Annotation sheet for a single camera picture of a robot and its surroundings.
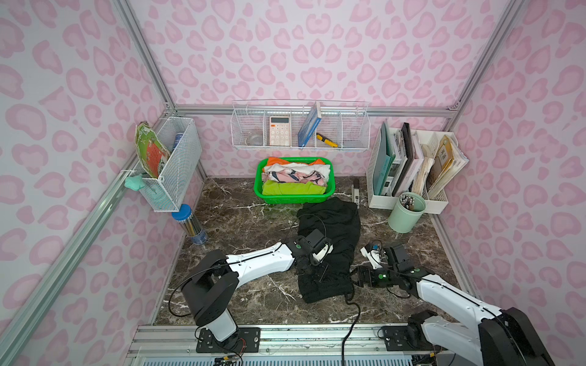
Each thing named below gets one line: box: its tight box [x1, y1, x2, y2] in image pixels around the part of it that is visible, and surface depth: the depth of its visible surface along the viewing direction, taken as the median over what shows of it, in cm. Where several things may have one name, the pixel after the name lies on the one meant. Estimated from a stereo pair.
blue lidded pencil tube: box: [170, 203, 209, 246], surface depth 87 cm
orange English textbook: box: [428, 134, 455, 188], surface depth 102 cm
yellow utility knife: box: [315, 132, 339, 148], surface depth 100 cm
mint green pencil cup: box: [388, 191, 427, 235], surface depth 95 cm
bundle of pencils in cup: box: [399, 194, 416, 212], surface depth 90 cm
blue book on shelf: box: [297, 101, 322, 148], surface depth 90 cm
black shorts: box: [296, 196, 361, 303], surface depth 97 cm
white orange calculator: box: [269, 115, 291, 147], surface depth 97 cm
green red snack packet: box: [135, 121, 171, 179], surface depth 75 cm
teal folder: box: [373, 121, 397, 196], surface depth 95 cm
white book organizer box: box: [366, 121, 470, 215], surface depth 100 cm
